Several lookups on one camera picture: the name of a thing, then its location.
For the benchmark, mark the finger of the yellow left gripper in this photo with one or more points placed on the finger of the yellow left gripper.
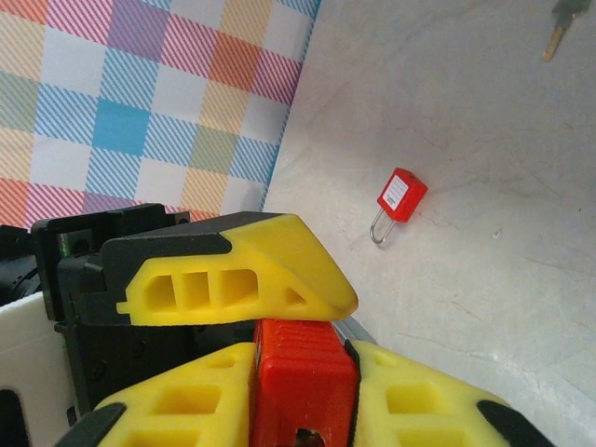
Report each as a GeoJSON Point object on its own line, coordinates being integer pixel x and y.
{"type": "Point", "coordinates": [288, 261]}

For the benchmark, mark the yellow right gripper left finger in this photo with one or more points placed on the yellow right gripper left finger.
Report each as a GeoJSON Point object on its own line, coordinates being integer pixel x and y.
{"type": "Point", "coordinates": [186, 405]}

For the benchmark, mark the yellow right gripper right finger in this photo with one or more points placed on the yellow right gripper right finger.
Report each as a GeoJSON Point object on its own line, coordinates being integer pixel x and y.
{"type": "Point", "coordinates": [419, 405]}

